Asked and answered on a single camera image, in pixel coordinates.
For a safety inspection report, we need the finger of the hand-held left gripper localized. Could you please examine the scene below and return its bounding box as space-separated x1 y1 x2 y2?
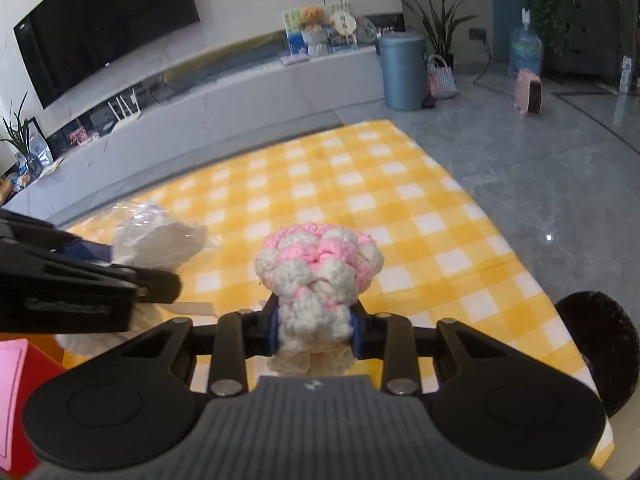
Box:
0 209 114 266
0 244 182 304

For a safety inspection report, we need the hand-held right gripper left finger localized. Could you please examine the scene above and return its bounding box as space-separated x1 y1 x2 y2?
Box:
120 292 281 399

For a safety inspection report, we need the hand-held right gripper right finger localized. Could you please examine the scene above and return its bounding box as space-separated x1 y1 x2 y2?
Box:
350 302 506 396

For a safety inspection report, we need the white plastic bag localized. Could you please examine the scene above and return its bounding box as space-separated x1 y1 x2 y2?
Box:
55 200 208 356

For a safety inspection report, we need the pink and white crochet toy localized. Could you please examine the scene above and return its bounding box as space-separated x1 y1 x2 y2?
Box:
255 224 386 376

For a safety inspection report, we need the red box with lid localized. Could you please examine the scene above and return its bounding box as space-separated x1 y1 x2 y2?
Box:
0 339 68 478

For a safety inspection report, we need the green plant in glass vase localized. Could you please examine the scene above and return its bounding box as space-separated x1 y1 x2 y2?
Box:
0 92 39 181

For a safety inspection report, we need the white router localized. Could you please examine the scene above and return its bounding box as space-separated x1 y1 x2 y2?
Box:
107 87 143 122

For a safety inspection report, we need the yellow checkered tablecloth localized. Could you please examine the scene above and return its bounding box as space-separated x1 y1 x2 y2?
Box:
55 119 616 466

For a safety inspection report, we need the white marble television cabinet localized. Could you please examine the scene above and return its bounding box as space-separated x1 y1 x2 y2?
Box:
0 42 386 221

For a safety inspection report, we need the black flat-screen television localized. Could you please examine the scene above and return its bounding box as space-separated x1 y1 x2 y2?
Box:
13 0 202 110

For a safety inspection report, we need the black fuzzy round cushion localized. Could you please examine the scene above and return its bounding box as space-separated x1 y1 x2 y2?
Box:
554 290 640 418

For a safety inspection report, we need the pink woven basket bag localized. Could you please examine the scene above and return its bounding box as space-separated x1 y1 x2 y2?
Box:
426 54 458 100

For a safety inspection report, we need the blue trash bin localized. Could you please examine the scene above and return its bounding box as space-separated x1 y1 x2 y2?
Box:
377 30 428 111

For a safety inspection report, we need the teddy bear display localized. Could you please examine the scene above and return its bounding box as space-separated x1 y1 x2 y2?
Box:
282 2 351 54

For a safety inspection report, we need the pink space heater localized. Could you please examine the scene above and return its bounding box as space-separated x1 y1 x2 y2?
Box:
514 68 545 118

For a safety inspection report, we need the brown teddy bear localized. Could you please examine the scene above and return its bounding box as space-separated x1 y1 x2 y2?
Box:
299 6 324 31

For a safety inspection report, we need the tall potted green plant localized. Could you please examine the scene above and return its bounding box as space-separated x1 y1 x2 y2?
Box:
389 0 483 68

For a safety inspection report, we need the blue water jug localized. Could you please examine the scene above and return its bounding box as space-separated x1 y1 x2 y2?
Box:
509 7 545 79

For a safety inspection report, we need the white bottle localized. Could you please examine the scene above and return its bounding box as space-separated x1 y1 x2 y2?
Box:
618 55 634 95

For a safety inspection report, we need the dark tall cabinet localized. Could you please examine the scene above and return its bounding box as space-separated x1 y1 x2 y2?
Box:
550 0 632 86

